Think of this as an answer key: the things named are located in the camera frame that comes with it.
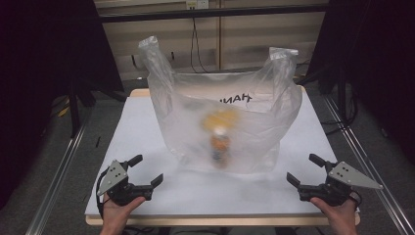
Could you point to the white wall outlet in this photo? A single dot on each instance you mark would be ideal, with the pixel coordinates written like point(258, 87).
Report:
point(202, 4)

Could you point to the metal floor rail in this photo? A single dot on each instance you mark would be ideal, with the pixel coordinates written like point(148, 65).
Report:
point(55, 186)
point(365, 163)

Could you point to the yellow packet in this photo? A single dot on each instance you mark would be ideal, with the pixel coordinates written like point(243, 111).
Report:
point(221, 119)

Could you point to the wooden table with white top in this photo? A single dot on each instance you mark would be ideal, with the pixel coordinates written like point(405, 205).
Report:
point(195, 221)

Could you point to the translucent white plastic bag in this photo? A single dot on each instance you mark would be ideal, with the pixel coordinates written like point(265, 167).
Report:
point(261, 130)

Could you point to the person's left hand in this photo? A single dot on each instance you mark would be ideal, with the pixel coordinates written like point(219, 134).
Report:
point(115, 217)

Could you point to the black horizontal bar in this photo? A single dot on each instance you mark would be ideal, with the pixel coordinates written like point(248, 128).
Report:
point(261, 11)

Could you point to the small black stick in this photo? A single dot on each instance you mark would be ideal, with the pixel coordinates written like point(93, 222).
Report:
point(98, 141)

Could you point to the orange drink bottle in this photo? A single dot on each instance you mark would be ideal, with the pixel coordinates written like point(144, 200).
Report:
point(220, 147)

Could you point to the black stand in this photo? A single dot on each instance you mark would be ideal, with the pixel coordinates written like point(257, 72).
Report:
point(74, 114)
point(341, 98)

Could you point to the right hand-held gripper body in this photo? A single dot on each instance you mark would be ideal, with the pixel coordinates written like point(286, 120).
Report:
point(345, 176)

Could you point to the black curtain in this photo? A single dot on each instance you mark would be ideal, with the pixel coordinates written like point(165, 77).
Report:
point(385, 49)
point(32, 65)

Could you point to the person's right hand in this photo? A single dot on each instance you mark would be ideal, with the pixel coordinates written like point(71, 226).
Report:
point(342, 218)

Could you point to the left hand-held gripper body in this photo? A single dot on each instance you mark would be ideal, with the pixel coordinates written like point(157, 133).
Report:
point(114, 178)

